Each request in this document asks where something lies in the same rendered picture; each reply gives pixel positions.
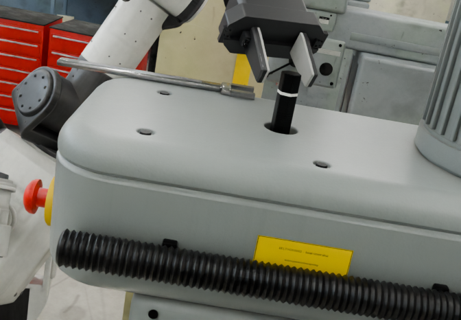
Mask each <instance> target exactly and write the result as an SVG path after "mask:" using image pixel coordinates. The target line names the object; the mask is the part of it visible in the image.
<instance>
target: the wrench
mask: <svg viewBox="0 0 461 320"><path fill-rule="evenodd" d="M57 65H59V66H63V67H71V68H76V69H83V70H88V71H96V72H100V73H109V74H113V75H118V76H125V77H130V78H138V79H142V80H150V81H155V82H163V83H167V84H175V85H180V86H184V87H192V88H197V89H204V90H209V91H217V92H221V94H222V95H230V96H231V97H236V98H243V99H248V100H255V93H253V92H254V87H252V86H247V85H242V84H235V83H231V84H230V83H228V82H223V83H221V84H220V83H216V82H209V81H204V80H196V79H192V78H185V77H180V76H171V75H167V74H162V73H154V72H150V71H142V70H138V69H130V68H125V67H118V66H113V65H105V64H101V63H96V62H88V61H83V60H76V59H71V58H63V57H61V58H59V59H58V60H57Z"/></svg>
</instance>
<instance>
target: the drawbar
mask: <svg viewBox="0 0 461 320"><path fill-rule="evenodd" d="M300 79H301V75H300V74H299V73H298V72H295V71H289V70H287V71H282V72H281V77H280V81H279V87H278V90H279V91H281V92H284V93H289V94H296V93H298V89H299V85H300ZM296 98H297V96H295V97H289V96H286V95H281V94H280V93H278V92H277V95H276V102H275V105H274V112H273V116H272V122H271V126H270V130H271V131H273V132H276V133H280V134H286V135H288V134H289V131H290V127H291V124H292V118H293V114H294V108H295V104H296Z"/></svg>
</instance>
